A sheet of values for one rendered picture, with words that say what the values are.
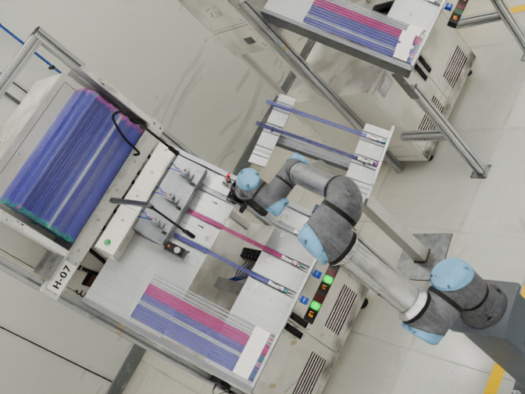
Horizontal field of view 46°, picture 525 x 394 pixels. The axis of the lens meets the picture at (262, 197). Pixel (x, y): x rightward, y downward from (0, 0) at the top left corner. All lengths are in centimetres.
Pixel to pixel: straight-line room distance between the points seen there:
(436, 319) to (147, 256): 111
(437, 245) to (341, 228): 135
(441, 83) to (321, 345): 149
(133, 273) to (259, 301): 49
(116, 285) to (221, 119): 225
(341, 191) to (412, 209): 154
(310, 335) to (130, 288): 89
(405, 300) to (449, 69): 187
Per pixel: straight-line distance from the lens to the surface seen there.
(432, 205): 319
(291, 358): 277
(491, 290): 200
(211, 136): 435
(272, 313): 230
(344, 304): 293
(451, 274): 189
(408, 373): 280
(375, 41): 277
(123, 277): 239
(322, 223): 171
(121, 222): 237
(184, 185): 239
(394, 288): 182
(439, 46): 341
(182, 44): 430
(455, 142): 297
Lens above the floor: 220
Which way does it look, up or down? 32 degrees down
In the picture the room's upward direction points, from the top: 50 degrees counter-clockwise
